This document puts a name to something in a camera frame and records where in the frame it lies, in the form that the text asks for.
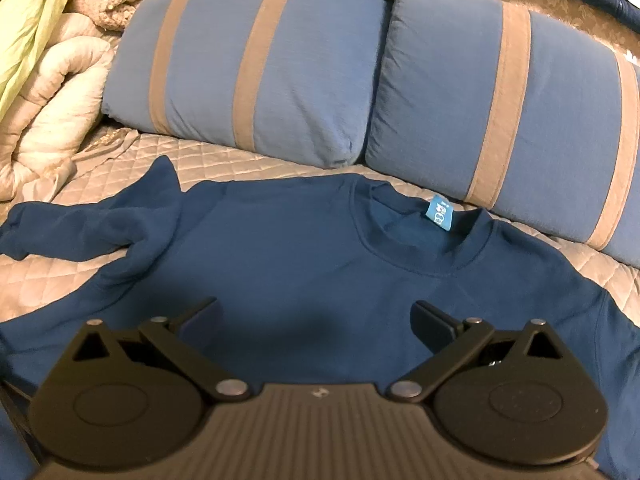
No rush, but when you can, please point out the dark blue sweatshirt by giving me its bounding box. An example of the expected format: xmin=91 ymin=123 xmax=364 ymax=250
xmin=0 ymin=155 xmax=640 ymax=480

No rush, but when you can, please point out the light green cloth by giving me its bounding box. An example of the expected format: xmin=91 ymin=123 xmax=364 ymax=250
xmin=0 ymin=0 xmax=83 ymax=121

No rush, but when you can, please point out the blue grey striped pillow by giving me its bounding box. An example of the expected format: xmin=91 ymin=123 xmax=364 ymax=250
xmin=365 ymin=0 xmax=640 ymax=267
xmin=101 ymin=0 xmax=392 ymax=170

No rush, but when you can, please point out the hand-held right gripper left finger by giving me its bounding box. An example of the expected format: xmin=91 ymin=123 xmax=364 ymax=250
xmin=71 ymin=296 xmax=251 ymax=404

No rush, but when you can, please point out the beige quilted comforter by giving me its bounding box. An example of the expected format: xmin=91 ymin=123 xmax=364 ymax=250
xmin=0 ymin=0 xmax=208 ymax=202

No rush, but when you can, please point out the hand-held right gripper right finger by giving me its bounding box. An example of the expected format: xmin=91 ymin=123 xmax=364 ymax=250
xmin=389 ymin=300 xmax=564 ymax=404

